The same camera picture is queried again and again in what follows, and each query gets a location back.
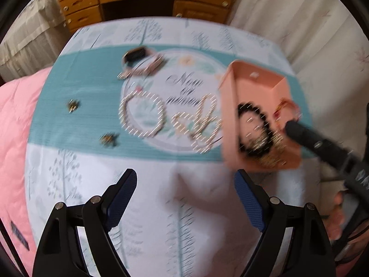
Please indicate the small dark flower brooch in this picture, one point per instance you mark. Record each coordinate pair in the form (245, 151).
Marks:
(109, 139)

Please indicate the tree-print blue white tablecloth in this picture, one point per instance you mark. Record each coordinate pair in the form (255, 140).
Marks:
(184, 218)

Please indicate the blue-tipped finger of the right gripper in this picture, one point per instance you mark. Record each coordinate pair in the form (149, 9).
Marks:
(328, 151)

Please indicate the pink fleece sleeve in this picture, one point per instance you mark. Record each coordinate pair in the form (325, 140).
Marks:
(334, 224)

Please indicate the peach plastic tray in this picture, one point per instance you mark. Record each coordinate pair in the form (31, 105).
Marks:
(255, 105)

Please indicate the pink strap smartwatch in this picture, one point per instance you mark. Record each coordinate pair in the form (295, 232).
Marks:
(141, 61)

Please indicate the pink blanket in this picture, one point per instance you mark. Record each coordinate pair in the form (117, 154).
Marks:
(18, 102)

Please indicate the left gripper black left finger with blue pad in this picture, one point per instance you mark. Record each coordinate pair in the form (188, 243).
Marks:
(59, 251)

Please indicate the cream floral curtain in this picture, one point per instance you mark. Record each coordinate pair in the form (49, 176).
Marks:
(328, 52)

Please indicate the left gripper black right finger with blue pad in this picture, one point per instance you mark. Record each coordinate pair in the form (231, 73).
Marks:
(309, 251)

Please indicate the small gold brooch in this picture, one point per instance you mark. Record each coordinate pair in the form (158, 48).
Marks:
(73, 104)

